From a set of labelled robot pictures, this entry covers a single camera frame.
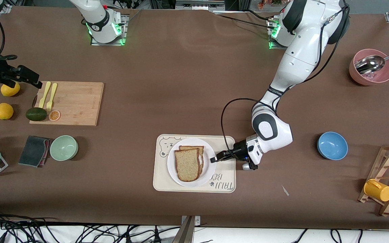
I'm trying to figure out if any bread slice under egg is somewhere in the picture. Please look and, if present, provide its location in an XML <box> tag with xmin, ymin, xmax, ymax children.
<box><xmin>179</xmin><ymin>145</ymin><xmax>205</xmax><ymax>176</ymax></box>

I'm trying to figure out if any green avocado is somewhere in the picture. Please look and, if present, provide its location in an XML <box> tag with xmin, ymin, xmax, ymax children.
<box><xmin>26</xmin><ymin>107</ymin><xmax>48</xmax><ymax>122</ymax></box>

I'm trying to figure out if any white round plate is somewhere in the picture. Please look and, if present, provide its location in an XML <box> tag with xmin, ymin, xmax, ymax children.
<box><xmin>167</xmin><ymin>138</ymin><xmax>217</xmax><ymax>188</ymax></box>

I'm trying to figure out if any cream bear print tray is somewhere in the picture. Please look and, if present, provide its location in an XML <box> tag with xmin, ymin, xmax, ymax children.
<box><xmin>153</xmin><ymin>134</ymin><xmax>236</xmax><ymax>193</ymax></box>

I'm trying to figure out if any dark folded cloth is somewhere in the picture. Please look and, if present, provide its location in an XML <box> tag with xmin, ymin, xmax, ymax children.
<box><xmin>18</xmin><ymin>136</ymin><xmax>54</xmax><ymax>168</ymax></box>

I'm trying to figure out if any yellow lemon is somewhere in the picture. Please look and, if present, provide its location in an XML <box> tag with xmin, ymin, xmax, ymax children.
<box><xmin>0</xmin><ymin>103</ymin><xmax>14</xmax><ymax>120</ymax></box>
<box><xmin>1</xmin><ymin>83</ymin><xmax>21</xmax><ymax>97</ymax></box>

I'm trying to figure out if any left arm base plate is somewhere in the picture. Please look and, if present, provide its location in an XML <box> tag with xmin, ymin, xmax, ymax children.
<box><xmin>268</xmin><ymin>17</ymin><xmax>289</xmax><ymax>51</ymax></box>

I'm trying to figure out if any black base cable on table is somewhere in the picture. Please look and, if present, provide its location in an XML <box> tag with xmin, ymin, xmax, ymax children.
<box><xmin>211</xmin><ymin>10</ymin><xmax>280</xmax><ymax>30</ymax></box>

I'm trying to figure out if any metal scoop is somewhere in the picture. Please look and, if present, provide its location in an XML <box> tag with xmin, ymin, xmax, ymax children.
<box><xmin>355</xmin><ymin>51</ymin><xmax>389</xmax><ymax>75</ymax></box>

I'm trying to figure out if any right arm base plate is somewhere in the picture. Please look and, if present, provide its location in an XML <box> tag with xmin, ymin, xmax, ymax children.
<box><xmin>90</xmin><ymin>13</ymin><xmax>128</xmax><ymax>46</ymax></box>

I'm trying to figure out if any pink bowl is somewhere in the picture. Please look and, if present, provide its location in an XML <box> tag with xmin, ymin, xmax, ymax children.
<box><xmin>349</xmin><ymin>49</ymin><xmax>389</xmax><ymax>86</ymax></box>

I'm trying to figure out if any metal table edge bracket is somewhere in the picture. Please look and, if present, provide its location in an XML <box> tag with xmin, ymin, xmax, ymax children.
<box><xmin>180</xmin><ymin>215</ymin><xmax>201</xmax><ymax>243</ymax></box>

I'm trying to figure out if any yellow plastic fork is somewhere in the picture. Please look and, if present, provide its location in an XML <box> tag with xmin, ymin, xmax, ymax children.
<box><xmin>46</xmin><ymin>83</ymin><xmax>58</xmax><ymax>112</ymax></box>

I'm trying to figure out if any pale green bowl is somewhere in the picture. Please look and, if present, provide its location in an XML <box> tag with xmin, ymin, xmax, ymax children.
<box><xmin>50</xmin><ymin>135</ymin><xmax>79</xmax><ymax>161</ymax></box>

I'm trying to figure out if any wooden cutting board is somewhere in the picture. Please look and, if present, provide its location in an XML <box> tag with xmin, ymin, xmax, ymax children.
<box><xmin>29</xmin><ymin>81</ymin><xmax>104</xmax><ymax>127</ymax></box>

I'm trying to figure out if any black floor cable tangle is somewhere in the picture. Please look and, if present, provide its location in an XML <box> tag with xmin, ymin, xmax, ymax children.
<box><xmin>0</xmin><ymin>208</ymin><xmax>180</xmax><ymax>243</ymax></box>

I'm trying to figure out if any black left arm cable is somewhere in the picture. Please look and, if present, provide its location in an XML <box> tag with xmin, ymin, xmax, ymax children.
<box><xmin>221</xmin><ymin>98</ymin><xmax>277</xmax><ymax>151</ymax></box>

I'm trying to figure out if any plain bread slice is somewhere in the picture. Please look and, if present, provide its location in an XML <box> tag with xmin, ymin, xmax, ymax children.
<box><xmin>174</xmin><ymin>148</ymin><xmax>202</xmax><ymax>182</ymax></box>

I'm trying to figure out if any wooden cup rack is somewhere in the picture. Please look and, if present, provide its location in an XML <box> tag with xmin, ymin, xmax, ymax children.
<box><xmin>358</xmin><ymin>142</ymin><xmax>389</xmax><ymax>217</ymax></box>

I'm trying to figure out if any yellow cup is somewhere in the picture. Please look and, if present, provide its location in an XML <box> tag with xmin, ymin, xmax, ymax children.
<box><xmin>364</xmin><ymin>179</ymin><xmax>389</xmax><ymax>202</ymax></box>

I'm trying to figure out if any blue bowl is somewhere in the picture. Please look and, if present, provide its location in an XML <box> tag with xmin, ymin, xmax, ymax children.
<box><xmin>317</xmin><ymin>132</ymin><xmax>348</xmax><ymax>160</ymax></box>

